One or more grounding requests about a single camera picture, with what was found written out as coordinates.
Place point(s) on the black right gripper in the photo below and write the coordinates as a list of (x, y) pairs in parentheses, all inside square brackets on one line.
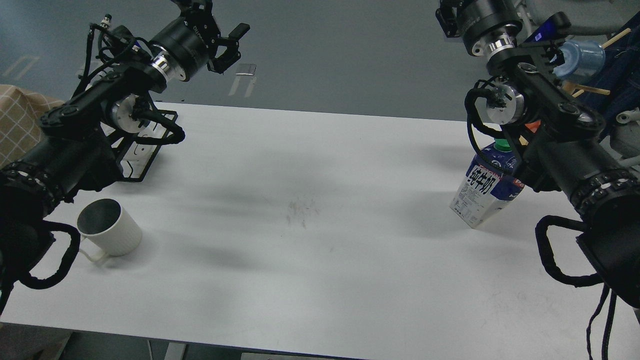
[(485, 27)]

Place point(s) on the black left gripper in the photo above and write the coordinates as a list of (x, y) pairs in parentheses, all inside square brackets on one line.
[(190, 42)]

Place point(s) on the blue milk carton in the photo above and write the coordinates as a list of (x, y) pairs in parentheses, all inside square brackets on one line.
[(487, 187)]

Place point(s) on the white ribbed mug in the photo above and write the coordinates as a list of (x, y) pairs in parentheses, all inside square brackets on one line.
[(107, 224)]

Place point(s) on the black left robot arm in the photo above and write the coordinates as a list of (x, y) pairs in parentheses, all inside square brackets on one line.
[(86, 138)]

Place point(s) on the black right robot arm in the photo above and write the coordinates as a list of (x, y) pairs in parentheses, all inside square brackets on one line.
[(555, 140)]

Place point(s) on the light blue plastic cup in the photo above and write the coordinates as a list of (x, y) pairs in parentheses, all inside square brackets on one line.
[(583, 59)]

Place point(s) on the wooden cup tree stand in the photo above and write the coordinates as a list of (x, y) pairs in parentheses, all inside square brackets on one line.
[(625, 132)]

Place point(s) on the orange plastic cup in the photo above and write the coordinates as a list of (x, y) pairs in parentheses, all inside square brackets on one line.
[(533, 126)]

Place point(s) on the grey office chair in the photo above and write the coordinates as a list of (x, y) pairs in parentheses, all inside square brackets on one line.
[(587, 17)]

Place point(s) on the dark blue fabric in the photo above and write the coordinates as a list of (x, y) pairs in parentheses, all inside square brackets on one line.
[(620, 75)]

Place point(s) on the beige checkered cloth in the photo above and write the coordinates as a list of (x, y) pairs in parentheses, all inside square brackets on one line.
[(20, 110)]

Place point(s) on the black wire cup rack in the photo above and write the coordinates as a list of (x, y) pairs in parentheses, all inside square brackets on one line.
[(142, 150)]

